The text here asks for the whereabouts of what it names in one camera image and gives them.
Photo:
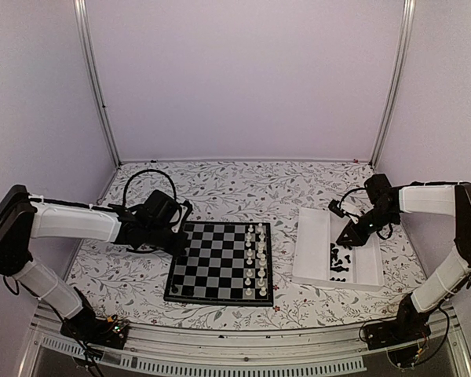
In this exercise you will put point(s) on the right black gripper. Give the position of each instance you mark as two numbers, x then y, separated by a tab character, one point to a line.
359	238

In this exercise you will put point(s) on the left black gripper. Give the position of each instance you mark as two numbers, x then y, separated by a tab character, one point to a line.
177	249

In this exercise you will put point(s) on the white plastic divided tray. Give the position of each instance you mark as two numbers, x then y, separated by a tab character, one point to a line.
320	262

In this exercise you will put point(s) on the black and grey chessboard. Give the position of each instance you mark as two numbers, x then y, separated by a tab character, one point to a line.
213	263

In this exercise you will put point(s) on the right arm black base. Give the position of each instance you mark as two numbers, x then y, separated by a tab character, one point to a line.
396	331

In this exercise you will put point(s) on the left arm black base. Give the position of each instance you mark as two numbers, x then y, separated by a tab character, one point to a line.
111	332

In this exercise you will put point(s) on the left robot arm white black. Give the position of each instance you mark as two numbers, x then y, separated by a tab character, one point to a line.
158	223

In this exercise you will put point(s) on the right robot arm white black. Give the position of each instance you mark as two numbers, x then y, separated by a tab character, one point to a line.
438	212

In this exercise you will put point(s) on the black chess pieces pile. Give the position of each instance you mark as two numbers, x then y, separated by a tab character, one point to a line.
340	263

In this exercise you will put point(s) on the white chess pieces row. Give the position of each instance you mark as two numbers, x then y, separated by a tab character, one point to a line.
256	260

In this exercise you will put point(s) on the floral patterned table mat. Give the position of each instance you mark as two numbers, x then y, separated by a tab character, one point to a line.
131	285

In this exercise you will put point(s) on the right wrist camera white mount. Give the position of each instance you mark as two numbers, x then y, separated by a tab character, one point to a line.
342	209

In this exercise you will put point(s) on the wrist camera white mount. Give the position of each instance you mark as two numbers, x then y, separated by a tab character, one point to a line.
342	209
185	209

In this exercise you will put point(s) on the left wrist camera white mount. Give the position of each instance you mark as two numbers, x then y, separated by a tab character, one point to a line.
185	209

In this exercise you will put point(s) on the front aluminium rail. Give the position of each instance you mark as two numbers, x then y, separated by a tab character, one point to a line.
330	351

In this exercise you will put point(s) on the right aluminium frame post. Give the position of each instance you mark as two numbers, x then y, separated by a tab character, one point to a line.
402	47

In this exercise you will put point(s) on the aluminium frame post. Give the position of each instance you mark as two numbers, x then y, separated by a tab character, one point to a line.
82	21
402	47

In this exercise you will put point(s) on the left aluminium frame post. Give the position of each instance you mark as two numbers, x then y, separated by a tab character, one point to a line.
82	21

